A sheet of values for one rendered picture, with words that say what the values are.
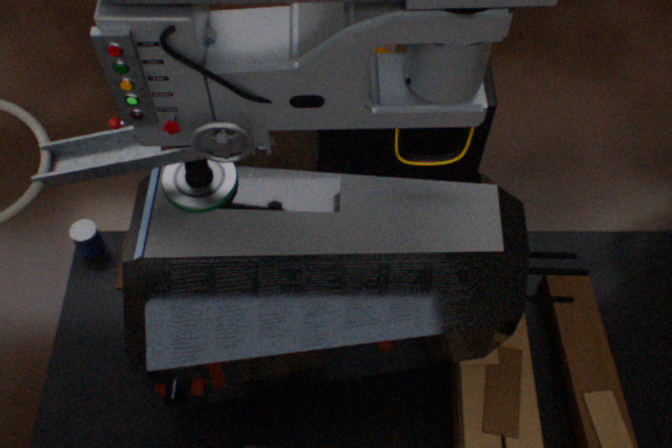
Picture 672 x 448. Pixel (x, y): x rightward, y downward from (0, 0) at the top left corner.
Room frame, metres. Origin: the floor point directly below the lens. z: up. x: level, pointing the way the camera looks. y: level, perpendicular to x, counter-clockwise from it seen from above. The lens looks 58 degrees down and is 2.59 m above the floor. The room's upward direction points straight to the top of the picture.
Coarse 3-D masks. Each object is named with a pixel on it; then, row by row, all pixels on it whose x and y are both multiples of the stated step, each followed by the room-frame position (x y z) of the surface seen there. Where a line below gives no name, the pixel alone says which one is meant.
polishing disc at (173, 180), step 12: (168, 168) 1.29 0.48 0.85; (180, 168) 1.29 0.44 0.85; (216, 168) 1.29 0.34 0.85; (228, 168) 1.30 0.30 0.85; (168, 180) 1.25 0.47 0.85; (180, 180) 1.25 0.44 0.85; (216, 180) 1.25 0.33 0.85; (228, 180) 1.25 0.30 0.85; (168, 192) 1.21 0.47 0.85; (180, 192) 1.21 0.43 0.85; (192, 192) 1.21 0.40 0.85; (204, 192) 1.21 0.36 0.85; (216, 192) 1.21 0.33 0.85; (228, 192) 1.21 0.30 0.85; (180, 204) 1.17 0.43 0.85; (192, 204) 1.17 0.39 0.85; (204, 204) 1.17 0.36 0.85; (216, 204) 1.18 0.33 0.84
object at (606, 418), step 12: (588, 396) 0.86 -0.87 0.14; (600, 396) 0.86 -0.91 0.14; (612, 396) 0.86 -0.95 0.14; (588, 408) 0.82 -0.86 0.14; (600, 408) 0.82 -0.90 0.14; (612, 408) 0.82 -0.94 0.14; (600, 420) 0.78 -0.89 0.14; (612, 420) 0.78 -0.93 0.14; (600, 432) 0.74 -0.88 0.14; (612, 432) 0.74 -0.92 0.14; (624, 432) 0.74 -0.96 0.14; (600, 444) 0.70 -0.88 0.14; (612, 444) 0.70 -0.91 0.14; (624, 444) 0.70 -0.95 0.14
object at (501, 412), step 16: (496, 352) 0.96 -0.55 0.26; (512, 352) 0.97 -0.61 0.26; (496, 368) 0.91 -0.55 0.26; (512, 368) 0.91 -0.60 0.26; (496, 384) 0.85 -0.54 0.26; (512, 384) 0.86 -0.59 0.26; (496, 400) 0.80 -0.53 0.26; (512, 400) 0.80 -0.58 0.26; (496, 416) 0.75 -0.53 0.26; (512, 416) 0.75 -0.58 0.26; (496, 432) 0.70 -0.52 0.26; (512, 432) 0.70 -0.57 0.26
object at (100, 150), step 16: (128, 128) 1.31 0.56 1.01; (48, 144) 1.31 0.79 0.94; (64, 144) 1.31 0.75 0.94; (80, 144) 1.31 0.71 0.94; (96, 144) 1.31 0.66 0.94; (112, 144) 1.31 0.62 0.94; (128, 144) 1.30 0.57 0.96; (240, 144) 1.21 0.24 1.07; (272, 144) 1.21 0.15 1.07; (64, 160) 1.28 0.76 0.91; (80, 160) 1.27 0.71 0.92; (96, 160) 1.26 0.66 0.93; (112, 160) 1.25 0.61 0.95; (128, 160) 1.20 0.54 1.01; (144, 160) 1.20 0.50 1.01; (160, 160) 1.20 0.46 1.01; (176, 160) 1.20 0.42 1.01; (192, 160) 1.20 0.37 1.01; (32, 176) 1.20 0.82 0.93; (48, 176) 1.20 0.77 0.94; (64, 176) 1.20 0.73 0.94; (80, 176) 1.20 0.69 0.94; (96, 176) 1.20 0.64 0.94
